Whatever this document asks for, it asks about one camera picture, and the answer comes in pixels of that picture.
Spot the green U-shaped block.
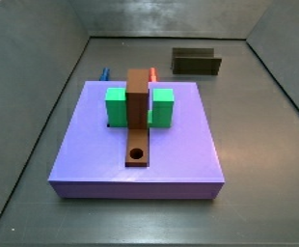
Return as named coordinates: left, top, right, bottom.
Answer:
left=104, top=88, right=173, bottom=128

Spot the brown T-shaped piece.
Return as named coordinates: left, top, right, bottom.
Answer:
left=125, top=69, right=149, bottom=167

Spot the blue peg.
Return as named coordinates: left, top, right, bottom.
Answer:
left=99, top=68, right=109, bottom=81

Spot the purple base block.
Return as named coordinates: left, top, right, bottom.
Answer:
left=49, top=81, right=224, bottom=199

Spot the red peg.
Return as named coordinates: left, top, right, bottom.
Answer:
left=149, top=68, right=157, bottom=82

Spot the black angled fixture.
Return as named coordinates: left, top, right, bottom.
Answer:
left=171, top=47, right=221, bottom=75

